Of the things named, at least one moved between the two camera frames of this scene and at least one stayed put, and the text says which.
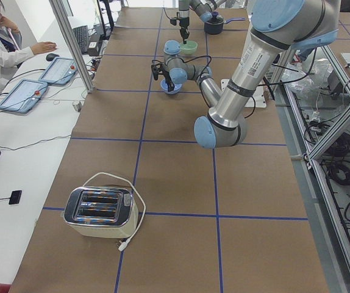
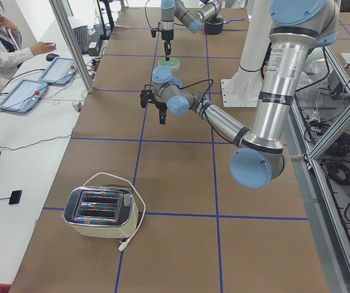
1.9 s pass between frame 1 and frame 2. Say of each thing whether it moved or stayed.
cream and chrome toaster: stayed
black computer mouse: stayed
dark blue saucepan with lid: stayed
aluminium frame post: stayed
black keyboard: stayed
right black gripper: moved
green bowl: moved
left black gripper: moved
